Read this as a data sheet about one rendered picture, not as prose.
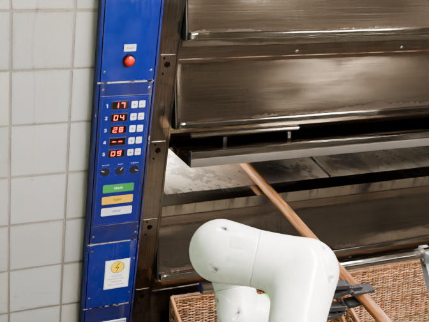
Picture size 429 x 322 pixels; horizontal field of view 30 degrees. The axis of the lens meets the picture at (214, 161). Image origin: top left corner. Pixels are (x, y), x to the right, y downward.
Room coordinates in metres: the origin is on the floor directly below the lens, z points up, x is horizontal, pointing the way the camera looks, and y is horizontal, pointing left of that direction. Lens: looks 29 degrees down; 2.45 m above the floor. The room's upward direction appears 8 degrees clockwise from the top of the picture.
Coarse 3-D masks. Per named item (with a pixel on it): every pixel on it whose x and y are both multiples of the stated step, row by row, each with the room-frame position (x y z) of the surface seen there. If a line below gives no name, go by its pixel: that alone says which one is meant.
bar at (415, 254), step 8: (424, 248) 1.97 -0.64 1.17; (368, 256) 1.89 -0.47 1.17; (376, 256) 1.89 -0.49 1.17; (384, 256) 1.90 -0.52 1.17; (392, 256) 1.91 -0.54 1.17; (400, 256) 1.92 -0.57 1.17; (408, 256) 1.93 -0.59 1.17; (416, 256) 1.94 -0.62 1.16; (424, 256) 1.95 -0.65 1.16; (344, 264) 1.84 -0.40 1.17; (352, 264) 1.84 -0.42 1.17; (360, 264) 1.85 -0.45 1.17; (368, 264) 1.87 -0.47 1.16; (376, 264) 1.88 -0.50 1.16; (424, 264) 1.96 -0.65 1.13; (424, 272) 1.95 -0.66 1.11; (200, 288) 1.65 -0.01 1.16; (208, 288) 1.65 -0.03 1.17
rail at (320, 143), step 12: (408, 132) 2.19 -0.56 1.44; (420, 132) 2.20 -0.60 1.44; (264, 144) 1.97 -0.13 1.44; (276, 144) 1.98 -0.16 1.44; (288, 144) 1.99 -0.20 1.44; (300, 144) 2.01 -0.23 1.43; (312, 144) 2.02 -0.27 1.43; (324, 144) 2.04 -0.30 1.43; (336, 144) 2.06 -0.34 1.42; (348, 144) 2.08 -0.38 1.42; (192, 156) 1.86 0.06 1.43; (204, 156) 1.87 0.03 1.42; (216, 156) 1.89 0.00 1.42
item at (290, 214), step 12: (252, 168) 2.23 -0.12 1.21; (264, 180) 2.16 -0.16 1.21; (264, 192) 2.12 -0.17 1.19; (276, 192) 2.11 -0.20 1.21; (276, 204) 2.05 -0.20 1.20; (288, 216) 1.99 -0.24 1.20; (300, 228) 1.93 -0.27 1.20; (348, 276) 1.73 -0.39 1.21; (360, 300) 1.65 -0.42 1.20; (372, 300) 1.64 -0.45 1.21; (372, 312) 1.61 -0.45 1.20
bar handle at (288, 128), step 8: (256, 128) 2.00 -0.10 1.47; (264, 128) 2.01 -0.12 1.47; (272, 128) 2.01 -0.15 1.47; (280, 128) 2.02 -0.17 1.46; (288, 128) 2.03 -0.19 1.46; (296, 128) 2.05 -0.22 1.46; (192, 136) 1.90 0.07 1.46; (200, 136) 1.91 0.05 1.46; (208, 136) 1.92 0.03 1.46; (216, 136) 1.94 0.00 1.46; (224, 136) 1.95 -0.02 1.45; (288, 136) 2.03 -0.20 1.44; (224, 144) 1.94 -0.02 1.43
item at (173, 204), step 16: (336, 176) 2.32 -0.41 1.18; (352, 176) 2.33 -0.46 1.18; (368, 176) 2.35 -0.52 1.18; (384, 176) 2.37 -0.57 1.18; (400, 176) 2.38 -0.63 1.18; (416, 176) 2.40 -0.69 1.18; (192, 192) 2.08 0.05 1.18; (208, 192) 2.10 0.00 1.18; (224, 192) 2.11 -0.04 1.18; (240, 192) 2.12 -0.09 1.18; (256, 192) 2.14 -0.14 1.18; (288, 192) 2.17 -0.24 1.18; (304, 192) 2.20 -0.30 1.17; (320, 192) 2.23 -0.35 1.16; (336, 192) 2.25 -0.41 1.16; (352, 192) 2.28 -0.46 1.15; (176, 208) 2.00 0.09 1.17; (192, 208) 2.03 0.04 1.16; (208, 208) 2.05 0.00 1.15; (224, 208) 2.07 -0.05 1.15
